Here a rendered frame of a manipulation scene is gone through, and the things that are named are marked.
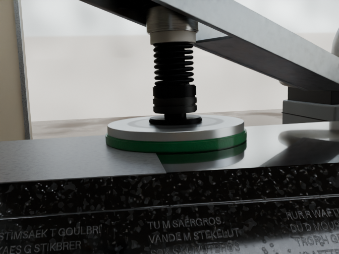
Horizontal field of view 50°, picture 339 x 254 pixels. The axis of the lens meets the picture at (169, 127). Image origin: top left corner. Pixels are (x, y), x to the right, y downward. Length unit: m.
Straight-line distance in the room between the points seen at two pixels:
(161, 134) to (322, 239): 0.22
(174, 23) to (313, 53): 0.30
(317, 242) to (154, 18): 0.36
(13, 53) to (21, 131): 1.07
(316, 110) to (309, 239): 1.17
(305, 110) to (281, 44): 0.96
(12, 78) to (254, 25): 4.94
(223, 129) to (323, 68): 0.32
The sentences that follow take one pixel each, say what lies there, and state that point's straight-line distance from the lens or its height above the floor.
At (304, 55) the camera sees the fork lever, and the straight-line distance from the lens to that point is 0.71.
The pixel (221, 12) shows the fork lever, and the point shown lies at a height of 1.01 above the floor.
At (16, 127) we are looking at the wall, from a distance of 5.46.
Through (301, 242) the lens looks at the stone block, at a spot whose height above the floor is 0.76.
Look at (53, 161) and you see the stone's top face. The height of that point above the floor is 0.82.
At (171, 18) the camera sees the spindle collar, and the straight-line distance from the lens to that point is 0.54.
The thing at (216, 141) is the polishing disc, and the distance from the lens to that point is 0.49.
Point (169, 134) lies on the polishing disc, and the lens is 0.47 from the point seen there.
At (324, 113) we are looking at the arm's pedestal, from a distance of 1.49.
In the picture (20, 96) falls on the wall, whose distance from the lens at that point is 5.40.
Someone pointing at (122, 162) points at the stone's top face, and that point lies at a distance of 0.44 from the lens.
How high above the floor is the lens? 0.92
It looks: 8 degrees down
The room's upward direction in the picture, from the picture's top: 2 degrees counter-clockwise
